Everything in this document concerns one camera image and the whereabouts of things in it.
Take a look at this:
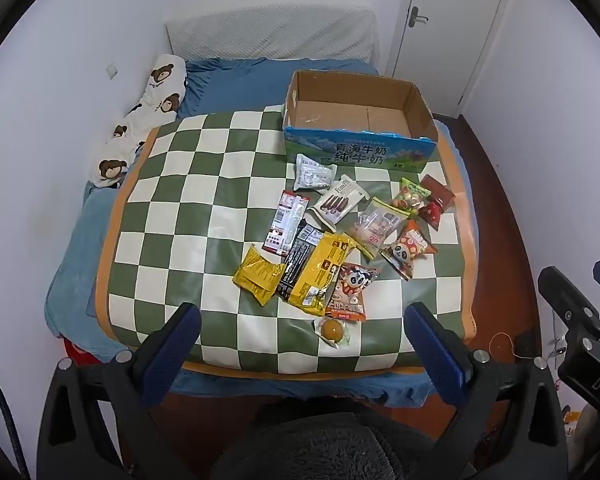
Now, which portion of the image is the white quilted headboard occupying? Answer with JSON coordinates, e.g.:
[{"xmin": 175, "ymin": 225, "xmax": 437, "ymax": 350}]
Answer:
[{"xmin": 165, "ymin": 5, "xmax": 381, "ymax": 63}]

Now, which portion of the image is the clear packet with orange ball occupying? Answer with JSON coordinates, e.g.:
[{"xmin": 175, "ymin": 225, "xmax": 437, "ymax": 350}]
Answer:
[{"xmin": 314, "ymin": 314, "xmax": 351, "ymax": 350}]

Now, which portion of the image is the small yellow snack packet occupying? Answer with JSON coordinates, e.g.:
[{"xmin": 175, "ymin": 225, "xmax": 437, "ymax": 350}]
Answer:
[{"xmin": 232, "ymin": 244, "xmax": 287, "ymax": 307}]

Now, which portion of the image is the black cable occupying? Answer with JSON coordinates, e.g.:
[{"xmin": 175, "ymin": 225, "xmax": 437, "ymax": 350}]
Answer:
[{"xmin": 0, "ymin": 350, "xmax": 31, "ymax": 480}]

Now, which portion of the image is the dark red snack packet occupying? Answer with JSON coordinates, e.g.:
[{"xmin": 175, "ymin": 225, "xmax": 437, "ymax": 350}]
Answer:
[{"xmin": 419, "ymin": 174, "xmax": 456, "ymax": 208}]

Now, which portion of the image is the red white panda snack packet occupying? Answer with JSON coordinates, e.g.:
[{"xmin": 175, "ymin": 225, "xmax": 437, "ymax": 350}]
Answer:
[{"xmin": 325, "ymin": 261, "xmax": 382, "ymax": 323}]

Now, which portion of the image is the silver snack packet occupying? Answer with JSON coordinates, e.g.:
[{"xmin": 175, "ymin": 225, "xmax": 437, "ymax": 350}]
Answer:
[{"xmin": 293, "ymin": 153, "xmax": 334, "ymax": 192}]

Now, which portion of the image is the cardboard box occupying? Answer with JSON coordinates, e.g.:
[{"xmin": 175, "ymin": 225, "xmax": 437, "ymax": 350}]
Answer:
[{"xmin": 282, "ymin": 70, "xmax": 439, "ymax": 168}]

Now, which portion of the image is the red plastic item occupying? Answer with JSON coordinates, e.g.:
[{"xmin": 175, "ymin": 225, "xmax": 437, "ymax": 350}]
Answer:
[{"xmin": 62, "ymin": 338, "xmax": 98, "ymax": 366}]

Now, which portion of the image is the white chocolate stick packet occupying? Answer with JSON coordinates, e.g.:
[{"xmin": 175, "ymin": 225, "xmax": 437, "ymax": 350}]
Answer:
[{"xmin": 307, "ymin": 175, "xmax": 369, "ymax": 233}]

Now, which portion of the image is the blue bed sheet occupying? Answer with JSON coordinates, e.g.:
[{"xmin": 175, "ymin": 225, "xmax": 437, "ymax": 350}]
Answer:
[{"xmin": 82, "ymin": 56, "xmax": 466, "ymax": 408}]

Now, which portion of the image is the clear yellow-edged snack packet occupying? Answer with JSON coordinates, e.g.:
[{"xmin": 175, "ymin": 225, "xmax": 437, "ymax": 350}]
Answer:
[{"xmin": 344, "ymin": 197, "xmax": 416, "ymax": 261}]

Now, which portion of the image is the black snack packet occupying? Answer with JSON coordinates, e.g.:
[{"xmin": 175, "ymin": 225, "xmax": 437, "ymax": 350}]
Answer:
[{"xmin": 275, "ymin": 225, "xmax": 326, "ymax": 303}]

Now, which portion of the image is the green white checkered mat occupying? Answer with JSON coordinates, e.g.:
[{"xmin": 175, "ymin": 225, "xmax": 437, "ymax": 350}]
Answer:
[{"xmin": 96, "ymin": 107, "xmax": 480, "ymax": 376}]

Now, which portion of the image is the light blue blanket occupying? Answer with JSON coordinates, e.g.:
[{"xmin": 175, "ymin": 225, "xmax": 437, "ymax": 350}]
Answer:
[{"xmin": 44, "ymin": 180, "xmax": 141, "ymax": 361}]

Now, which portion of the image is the orange panda snack packet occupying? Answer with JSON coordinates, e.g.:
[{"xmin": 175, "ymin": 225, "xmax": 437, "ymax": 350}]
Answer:
[{"xmin": 378, "ymin": 220, "xmax": 438, "ymax": 281}]

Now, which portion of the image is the small red snack packet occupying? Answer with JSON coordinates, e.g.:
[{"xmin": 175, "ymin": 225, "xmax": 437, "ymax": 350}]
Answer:
[{"xmin": 417, "ymin": 201, "xmax": 446, "ymax": 231}]

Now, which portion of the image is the green candy ball packet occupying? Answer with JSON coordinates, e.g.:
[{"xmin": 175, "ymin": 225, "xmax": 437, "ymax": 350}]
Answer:
[{"xmin": 390, "ymin": 177, "xmax": 431, "ymax": 218}]

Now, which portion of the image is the white door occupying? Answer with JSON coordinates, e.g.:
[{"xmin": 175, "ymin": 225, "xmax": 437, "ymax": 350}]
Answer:
[{"xmin": 395, "ymin": 0, "xmax": 508, "ymax": 80}]

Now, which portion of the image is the red and white snack packet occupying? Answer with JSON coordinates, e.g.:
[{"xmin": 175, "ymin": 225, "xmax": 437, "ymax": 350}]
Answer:
[{"xmin": 262, "ymin": 190, "xmax": 311, "ymax": 258}]

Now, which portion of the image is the white bear-print pillow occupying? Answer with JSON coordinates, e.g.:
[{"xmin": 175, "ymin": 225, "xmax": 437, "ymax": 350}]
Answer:
[{"xmin": 89, "ymin": 54, "xmax": 188, "ymax": 188}]

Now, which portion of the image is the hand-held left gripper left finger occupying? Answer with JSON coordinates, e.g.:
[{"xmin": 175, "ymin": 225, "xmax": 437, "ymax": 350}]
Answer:
[{"xmin": 37, "ymin": 302, "xmax": 203, "ymax": 480}]

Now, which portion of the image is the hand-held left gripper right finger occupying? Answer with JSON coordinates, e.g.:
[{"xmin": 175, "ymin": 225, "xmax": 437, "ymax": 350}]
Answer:
[{"xmin": 404, "ymin": 301, "xmax": 566, "ymax": 480}]

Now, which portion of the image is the grey fuzzy clothing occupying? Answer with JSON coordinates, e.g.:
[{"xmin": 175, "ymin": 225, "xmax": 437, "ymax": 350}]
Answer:
[{"xmin": 225, "ymin": 400, "xmax": 438, "ymax": 480}]

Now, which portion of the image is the large yellow snack packet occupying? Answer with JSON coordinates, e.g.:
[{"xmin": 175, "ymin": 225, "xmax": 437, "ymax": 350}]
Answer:
[{"xmin": 287, "ymin": 231, "xmax": 356, "ymax": 317}]

